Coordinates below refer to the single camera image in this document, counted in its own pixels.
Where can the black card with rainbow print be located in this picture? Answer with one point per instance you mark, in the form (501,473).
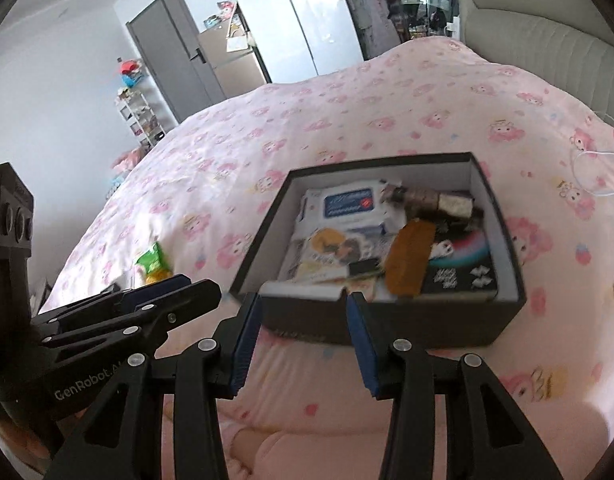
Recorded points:
(462,270)

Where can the white shelf rack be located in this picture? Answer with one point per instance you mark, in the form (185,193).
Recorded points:
(142,120)

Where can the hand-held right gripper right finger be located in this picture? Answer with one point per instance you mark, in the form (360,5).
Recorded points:
(364,350)

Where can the beige cabinet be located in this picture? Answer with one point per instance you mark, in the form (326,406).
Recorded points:
(237,70)

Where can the white wet wipes pack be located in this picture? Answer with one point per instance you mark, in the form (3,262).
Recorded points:
(349,202)

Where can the brown foil snack packet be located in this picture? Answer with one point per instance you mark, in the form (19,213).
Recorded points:
(427,200)

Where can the white wardrobe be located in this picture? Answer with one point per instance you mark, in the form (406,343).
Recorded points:
(312,10)

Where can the grey door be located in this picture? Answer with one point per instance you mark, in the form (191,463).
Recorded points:
(172,50)

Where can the black binder clip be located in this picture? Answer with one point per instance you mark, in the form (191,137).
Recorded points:
(364,267)

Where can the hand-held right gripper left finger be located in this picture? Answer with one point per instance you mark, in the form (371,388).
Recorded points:
(244,345)

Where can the green snack packet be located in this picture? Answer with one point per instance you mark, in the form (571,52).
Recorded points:
(152,260)

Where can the pink printed blanket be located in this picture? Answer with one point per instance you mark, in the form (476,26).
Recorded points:
(337,120)

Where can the black cardboard box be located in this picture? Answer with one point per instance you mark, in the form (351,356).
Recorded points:
(307,317)

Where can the yellow snack packet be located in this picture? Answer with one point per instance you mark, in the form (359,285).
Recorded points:
(159,276)

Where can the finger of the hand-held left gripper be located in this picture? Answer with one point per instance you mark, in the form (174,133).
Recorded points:
(187,297)
(152,287)

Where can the grey padded headboard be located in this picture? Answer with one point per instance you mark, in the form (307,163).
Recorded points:
(537,35)

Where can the brown flat packet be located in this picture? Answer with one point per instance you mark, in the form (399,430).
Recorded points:
(409,260)

